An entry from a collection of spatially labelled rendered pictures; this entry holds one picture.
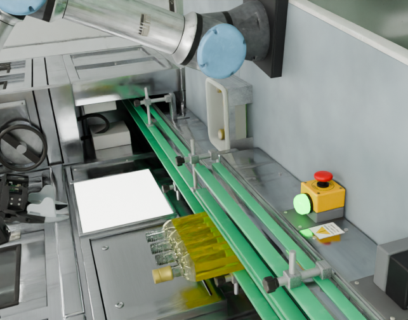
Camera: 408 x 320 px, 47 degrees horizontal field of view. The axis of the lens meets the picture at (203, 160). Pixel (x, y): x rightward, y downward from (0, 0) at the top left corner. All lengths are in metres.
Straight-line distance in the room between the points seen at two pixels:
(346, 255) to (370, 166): 0.18
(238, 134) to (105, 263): 0.56
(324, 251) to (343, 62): 0.38
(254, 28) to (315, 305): 0.66
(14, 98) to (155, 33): 1.22
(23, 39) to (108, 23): 3.89
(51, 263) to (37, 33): 3.52
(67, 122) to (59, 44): 2.76
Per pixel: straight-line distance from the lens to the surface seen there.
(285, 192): 1.17
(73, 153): 2.21
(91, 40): 4.89
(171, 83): 2.19
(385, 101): 0.90
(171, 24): 1.01
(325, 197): 1.02
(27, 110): 2.16
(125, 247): 1.51
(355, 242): 1.00
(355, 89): 0.97
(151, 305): 1.28
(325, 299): 0.89
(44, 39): 4.86
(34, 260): 1.63
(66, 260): 1.52
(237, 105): 1.41
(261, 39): 1.19
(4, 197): 1.11
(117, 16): 0.98
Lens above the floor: 1.30
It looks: 16 degrees down
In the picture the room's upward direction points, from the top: 101 degrees counter-clockwise
